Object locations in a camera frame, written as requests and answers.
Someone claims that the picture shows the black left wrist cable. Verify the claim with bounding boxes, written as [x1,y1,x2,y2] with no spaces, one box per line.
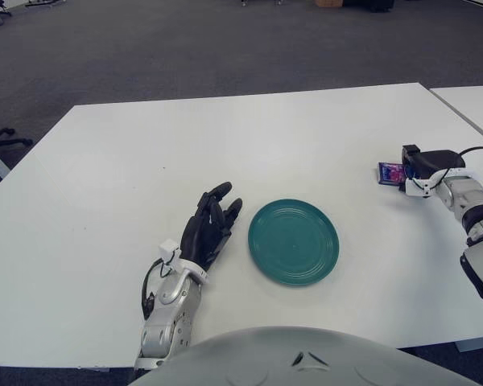
[140,261,168,321]

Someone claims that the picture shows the teal round plate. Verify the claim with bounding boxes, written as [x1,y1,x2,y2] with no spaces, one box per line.
[248,199,341,289]

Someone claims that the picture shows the dark background furniture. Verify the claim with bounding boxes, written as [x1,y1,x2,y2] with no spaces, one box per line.
[342,0,395,12]

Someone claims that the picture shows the grey robot torso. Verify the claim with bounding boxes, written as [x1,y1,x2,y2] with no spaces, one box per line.
[128,326,472,386]

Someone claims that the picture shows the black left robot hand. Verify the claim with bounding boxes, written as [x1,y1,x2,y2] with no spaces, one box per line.
[180,181,244,270]

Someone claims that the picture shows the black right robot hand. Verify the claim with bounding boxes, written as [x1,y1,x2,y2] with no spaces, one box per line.
[401,144,467,180]

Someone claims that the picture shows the white left wrist sensor box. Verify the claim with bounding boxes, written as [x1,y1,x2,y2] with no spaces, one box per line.
[159,239,182,269]

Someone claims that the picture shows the white wrist sensor box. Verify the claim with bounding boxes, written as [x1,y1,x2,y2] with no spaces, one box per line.
[404,176,431,199]
[159,239,182,269]

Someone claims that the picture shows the purple blue gum pack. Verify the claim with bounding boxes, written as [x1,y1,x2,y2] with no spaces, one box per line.
[376,161,407,186]

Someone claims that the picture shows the white right wrist sensor box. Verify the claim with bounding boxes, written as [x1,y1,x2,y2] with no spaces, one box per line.
[404,176,431,199]

